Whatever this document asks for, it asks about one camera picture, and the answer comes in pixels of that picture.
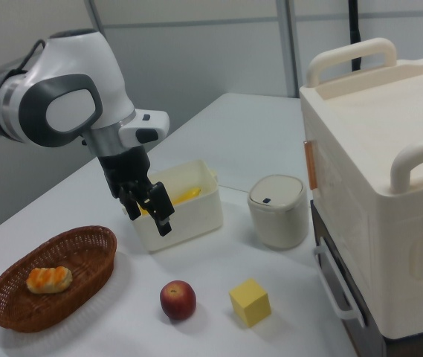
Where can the cream rectangular plastic container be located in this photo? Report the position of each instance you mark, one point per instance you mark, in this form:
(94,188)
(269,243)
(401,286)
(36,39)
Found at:
(192,219)

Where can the small glazed bread roll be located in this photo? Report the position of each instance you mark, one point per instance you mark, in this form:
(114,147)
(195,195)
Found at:
(49,279)

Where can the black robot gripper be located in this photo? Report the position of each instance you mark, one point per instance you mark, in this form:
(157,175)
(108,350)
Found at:
(125,169)

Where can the red apple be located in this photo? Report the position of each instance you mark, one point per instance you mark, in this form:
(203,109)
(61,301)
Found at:
(177,300)

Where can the yellow foam cube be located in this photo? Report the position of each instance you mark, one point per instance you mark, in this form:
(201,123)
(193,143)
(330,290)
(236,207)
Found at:
(250,303)

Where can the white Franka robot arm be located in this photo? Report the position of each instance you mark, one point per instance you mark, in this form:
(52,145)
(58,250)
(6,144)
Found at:
(66,104)

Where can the yellow banana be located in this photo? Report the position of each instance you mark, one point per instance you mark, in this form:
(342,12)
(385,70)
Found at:
(187,194)

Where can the brown oval wicker basket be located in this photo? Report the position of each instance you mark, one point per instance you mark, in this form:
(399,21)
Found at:
(84,253)

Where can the cream bin with lid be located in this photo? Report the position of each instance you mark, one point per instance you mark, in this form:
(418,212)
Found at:
(278,215)

